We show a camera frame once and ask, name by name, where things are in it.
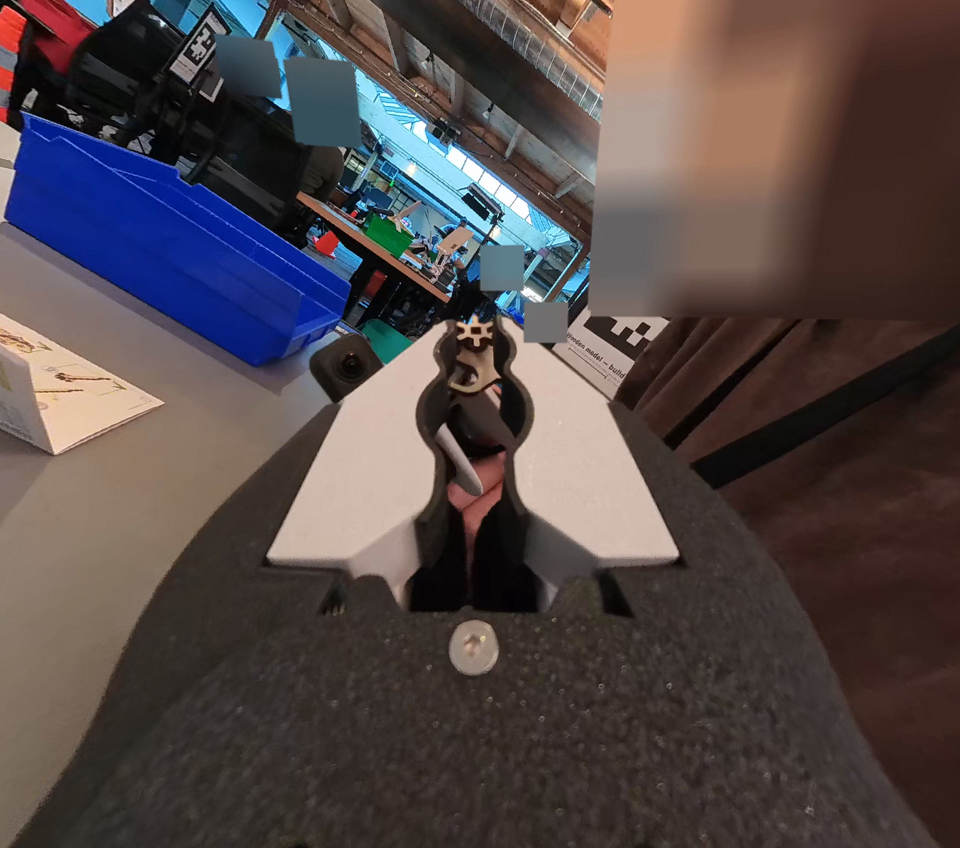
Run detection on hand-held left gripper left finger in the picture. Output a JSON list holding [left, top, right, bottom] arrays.
[[267, 321, 470, 605]]

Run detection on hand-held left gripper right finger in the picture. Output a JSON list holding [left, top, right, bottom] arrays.
[[491, 317, 681, 605]]

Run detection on curved wooden piece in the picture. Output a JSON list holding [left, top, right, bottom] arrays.
[[450, 347, 502, 397]]

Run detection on white sign with black pattern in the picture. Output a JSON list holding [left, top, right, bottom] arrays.
[[564, 309, 671, 390]]

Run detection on green plastic bin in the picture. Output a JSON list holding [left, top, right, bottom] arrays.
[[361, 319, 414, 365], [363, 212, 416, 257]]

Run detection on wooden work table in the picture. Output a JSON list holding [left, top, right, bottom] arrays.
[[295, 191, 456, 306]]

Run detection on white instruction sheet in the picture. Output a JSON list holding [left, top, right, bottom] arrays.
[[0, 313, 165, 457]]

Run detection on blue plastic bin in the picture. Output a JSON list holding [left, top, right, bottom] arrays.
[[3, 111, 353, 368]]

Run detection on black white tag sign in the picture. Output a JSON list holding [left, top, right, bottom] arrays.
[[168, 3, 231, 104]]

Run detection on black office chair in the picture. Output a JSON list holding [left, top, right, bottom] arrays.
[[63, 0, 190, 138]]

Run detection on red plastic bin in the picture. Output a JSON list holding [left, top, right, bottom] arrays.
[[15, 0, 100, 43]]

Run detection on black action camera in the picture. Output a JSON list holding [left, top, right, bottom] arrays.
[[309, 332, 386, 404]]

